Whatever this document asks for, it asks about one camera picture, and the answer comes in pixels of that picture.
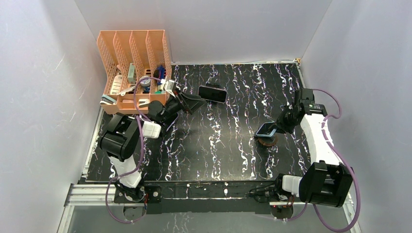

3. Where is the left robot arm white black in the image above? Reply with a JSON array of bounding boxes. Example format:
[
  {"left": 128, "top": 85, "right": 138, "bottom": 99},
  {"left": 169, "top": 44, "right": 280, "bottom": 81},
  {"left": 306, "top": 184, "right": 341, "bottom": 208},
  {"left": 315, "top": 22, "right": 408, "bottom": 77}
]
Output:
[{"left": 99, "top": 90, "right": 206, "bottom": 202}]

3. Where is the purple cable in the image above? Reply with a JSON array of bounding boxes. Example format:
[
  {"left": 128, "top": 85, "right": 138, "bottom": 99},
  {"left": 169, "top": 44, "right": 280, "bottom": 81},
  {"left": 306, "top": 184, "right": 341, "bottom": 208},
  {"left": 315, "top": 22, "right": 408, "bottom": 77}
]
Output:
[
  {"left": 105, "top": 76, "right": 166, "bottom": 224},
  {"left": 312, "top": 88, "right": 362, "bottom": 233}
]

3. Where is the green white box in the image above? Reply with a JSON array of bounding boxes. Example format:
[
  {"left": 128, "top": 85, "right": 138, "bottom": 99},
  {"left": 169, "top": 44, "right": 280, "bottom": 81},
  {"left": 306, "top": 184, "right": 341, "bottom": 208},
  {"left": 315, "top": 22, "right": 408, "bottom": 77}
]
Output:
[{"left": 127, "top": 63, "right": 137, "bottom": 85}]

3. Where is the orange plastic file organizer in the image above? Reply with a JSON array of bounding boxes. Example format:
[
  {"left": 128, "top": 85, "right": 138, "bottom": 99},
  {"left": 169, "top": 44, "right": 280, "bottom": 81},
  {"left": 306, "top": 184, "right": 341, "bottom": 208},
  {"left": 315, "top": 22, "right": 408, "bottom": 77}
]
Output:
[{"left": 97, "top": 30, "right": 172, "bottom": 115}]

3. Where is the white stapler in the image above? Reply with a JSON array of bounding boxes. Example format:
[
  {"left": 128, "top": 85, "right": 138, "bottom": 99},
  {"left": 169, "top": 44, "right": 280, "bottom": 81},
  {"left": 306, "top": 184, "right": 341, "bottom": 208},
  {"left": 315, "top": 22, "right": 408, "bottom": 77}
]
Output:
[{"left": 137, "top": 99, "right": 150, "bottom": 109}]

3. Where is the round blue white tape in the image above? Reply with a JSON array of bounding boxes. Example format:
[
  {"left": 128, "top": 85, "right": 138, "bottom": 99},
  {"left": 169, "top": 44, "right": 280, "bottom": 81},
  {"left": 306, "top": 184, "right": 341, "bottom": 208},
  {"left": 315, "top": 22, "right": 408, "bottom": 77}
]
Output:
[{"left": 139, "top": 76, "right": 151, "bottom": 87}]

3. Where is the blue black tool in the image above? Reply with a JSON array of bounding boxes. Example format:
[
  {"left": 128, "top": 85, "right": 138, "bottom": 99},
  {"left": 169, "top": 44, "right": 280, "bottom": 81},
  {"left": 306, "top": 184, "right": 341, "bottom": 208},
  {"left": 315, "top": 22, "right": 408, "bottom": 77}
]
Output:
[{"left": 153, "top": 65, "right": 167, "bottom": 85}]

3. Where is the phone with purple case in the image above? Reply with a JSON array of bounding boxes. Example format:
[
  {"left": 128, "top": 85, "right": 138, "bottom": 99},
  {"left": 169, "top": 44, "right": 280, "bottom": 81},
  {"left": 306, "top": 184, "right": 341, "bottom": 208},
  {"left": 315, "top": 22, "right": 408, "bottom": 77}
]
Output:
[{"left": 166, "top": 113, "right": 179, "bottom": 131}]

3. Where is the phone with pink case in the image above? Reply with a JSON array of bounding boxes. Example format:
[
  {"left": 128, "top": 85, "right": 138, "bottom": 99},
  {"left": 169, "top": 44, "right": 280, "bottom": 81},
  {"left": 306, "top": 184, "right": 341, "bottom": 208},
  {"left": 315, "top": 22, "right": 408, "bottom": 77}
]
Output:
[{"left": 198, "top": 85, "right": 227, "bottom": 103}]

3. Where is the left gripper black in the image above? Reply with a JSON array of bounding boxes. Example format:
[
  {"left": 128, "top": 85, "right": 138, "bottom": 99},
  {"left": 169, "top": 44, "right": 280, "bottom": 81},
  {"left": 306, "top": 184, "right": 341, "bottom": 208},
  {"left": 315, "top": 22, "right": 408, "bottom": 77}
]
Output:
[{"left": 160, "top": 87, "right": 206, "bottom": 122}]

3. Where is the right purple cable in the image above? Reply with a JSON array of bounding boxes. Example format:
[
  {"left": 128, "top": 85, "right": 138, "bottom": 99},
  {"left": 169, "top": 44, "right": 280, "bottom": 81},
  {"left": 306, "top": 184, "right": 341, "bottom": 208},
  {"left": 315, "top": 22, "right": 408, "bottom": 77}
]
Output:
[{"left": 312, "top": 88, "right": 362, "bottom": 233}]

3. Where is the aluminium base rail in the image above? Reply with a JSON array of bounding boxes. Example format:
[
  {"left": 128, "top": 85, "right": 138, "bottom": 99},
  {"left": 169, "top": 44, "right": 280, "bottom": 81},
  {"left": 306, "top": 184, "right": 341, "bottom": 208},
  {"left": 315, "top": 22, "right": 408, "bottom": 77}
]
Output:
[{"left": 64, "top": 182, "right": 354, "bottom": 216}]

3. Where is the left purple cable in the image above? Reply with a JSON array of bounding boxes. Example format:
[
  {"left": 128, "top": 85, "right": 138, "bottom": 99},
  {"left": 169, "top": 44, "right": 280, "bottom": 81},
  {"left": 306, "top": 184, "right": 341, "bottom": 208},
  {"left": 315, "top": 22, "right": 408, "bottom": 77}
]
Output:
[{"left": 105, "top": 76, "right": 166, "bottom": 224}]

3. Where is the phone with blue case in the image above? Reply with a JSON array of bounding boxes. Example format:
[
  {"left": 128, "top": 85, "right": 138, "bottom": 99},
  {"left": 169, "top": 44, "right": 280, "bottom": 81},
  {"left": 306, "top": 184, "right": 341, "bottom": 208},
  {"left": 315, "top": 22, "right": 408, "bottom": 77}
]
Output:
[{"left": 255, "top": 121, "right": 277, "bottom": 138}]

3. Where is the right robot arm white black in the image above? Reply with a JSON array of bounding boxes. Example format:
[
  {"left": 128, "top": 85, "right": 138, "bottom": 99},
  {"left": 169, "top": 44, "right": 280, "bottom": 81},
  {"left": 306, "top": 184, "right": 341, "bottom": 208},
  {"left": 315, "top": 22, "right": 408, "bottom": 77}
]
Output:
[{"left": 247, "top": 88, "right": 353, "bottom": 207}]

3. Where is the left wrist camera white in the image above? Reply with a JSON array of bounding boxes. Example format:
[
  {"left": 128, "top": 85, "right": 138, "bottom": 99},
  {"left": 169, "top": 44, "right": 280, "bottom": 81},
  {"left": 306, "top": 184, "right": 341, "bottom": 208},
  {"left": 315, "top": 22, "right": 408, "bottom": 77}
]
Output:
[{"left": 164, "top": 80, "right": 176, "bottom": 95}]

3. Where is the grey stand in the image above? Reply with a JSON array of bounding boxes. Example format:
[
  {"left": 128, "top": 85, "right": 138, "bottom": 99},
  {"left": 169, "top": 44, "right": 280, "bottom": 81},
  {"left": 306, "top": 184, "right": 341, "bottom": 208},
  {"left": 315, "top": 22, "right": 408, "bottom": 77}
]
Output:
[{"left": 257, "top": 135, "right": 278, "bottom": 147}]

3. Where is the white label tag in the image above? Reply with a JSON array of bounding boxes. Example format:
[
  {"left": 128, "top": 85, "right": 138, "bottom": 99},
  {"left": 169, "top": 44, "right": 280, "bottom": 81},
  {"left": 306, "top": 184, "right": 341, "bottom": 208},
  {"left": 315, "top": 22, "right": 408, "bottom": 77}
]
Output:
[{"left": 110, "top": 74, "right": 122, "bottom": 95}]

